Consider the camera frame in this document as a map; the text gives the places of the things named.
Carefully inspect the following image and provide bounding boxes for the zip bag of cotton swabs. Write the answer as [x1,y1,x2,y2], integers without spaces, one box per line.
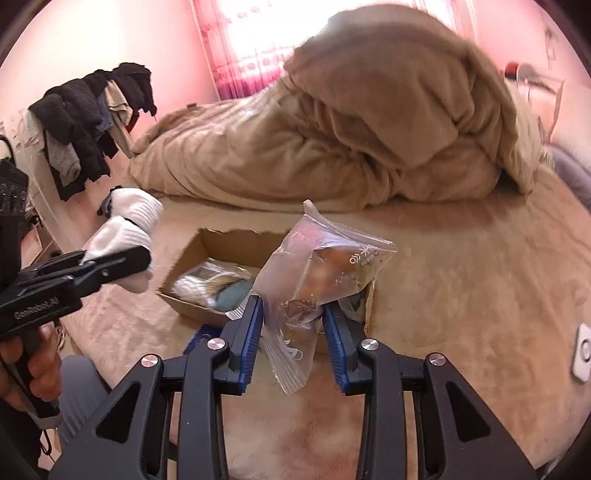
[169,258,252,310]

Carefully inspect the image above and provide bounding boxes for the white charger device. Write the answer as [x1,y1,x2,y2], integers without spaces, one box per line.
[571,324,591,383]

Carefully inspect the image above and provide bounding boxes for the blue grey folded cloth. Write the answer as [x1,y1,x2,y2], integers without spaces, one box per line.
[213,280,253,313]

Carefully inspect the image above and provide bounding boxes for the blue Vinda tissue pack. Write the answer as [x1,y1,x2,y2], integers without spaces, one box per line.
[182,324,221,355]

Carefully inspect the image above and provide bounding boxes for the white pillow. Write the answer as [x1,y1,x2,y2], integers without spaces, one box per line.
[547,144,591,211]

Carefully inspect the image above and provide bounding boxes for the pile of dark clothes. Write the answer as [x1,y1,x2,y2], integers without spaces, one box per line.
[29,62,157,202]

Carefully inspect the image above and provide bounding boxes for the white socks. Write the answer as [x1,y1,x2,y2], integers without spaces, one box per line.
[82,188,163,263]

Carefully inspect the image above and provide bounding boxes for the black bag on floor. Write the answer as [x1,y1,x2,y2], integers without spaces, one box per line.
[96,185,122,219]

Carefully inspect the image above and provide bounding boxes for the person's left hand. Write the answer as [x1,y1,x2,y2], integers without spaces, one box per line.
[1,324,62,411]

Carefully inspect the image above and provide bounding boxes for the clear zip bag with snacks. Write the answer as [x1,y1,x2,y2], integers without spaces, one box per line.
[252,200,397,395]

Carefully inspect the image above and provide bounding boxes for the pink window curtain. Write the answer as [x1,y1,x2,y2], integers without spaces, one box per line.
[197,1,486,125]

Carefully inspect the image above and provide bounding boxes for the grey trouser leg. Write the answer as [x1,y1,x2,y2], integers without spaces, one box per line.
[57,355,111,450]

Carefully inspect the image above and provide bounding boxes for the beige fluffy duvet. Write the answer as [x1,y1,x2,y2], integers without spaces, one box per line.
[128,5,542,213]

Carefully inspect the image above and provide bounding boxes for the brown cardboard box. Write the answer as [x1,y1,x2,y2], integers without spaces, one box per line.
[159,220,384,342]

